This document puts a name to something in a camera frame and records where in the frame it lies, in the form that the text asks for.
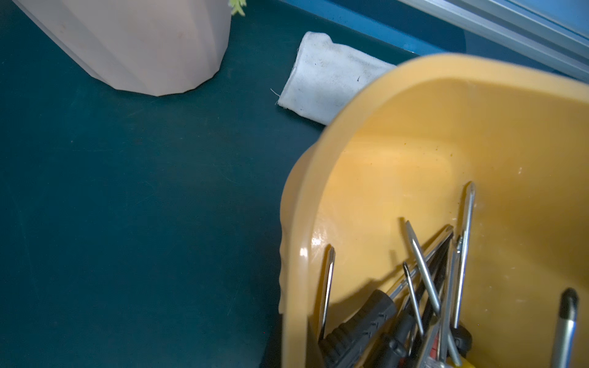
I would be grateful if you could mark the yellow plastic storage box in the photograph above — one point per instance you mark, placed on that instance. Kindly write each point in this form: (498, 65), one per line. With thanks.
(403, 151)

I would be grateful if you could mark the flat blade screwdriver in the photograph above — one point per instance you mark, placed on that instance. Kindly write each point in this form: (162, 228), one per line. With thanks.
(447, 342)

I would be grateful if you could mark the thin short steel screwdriver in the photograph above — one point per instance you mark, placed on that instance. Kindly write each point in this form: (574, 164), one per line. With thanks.
(413, 298)

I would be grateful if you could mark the long steel screwdriver shaft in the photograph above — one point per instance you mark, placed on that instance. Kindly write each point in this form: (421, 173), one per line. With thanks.
(462, 337)

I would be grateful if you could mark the grey tipped screwdriver shaft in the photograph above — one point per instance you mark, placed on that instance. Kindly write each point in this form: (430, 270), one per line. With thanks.
(565, 329)

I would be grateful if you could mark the beige work glove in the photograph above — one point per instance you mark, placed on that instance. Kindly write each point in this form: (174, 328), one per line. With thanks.
(326, 76)

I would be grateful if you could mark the pink pot with flowers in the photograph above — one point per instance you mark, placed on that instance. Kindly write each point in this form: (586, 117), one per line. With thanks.
(149, 47)

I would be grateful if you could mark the thin steel screwdriver at wall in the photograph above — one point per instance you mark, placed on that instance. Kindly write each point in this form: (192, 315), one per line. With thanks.
(327, 274)

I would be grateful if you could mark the black ribbed handle screwdriver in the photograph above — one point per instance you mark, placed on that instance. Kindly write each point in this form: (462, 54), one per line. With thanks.
(346, 344)

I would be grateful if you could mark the aluminium back frame bar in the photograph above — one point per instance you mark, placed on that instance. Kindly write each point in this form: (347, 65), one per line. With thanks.
(515, 25)

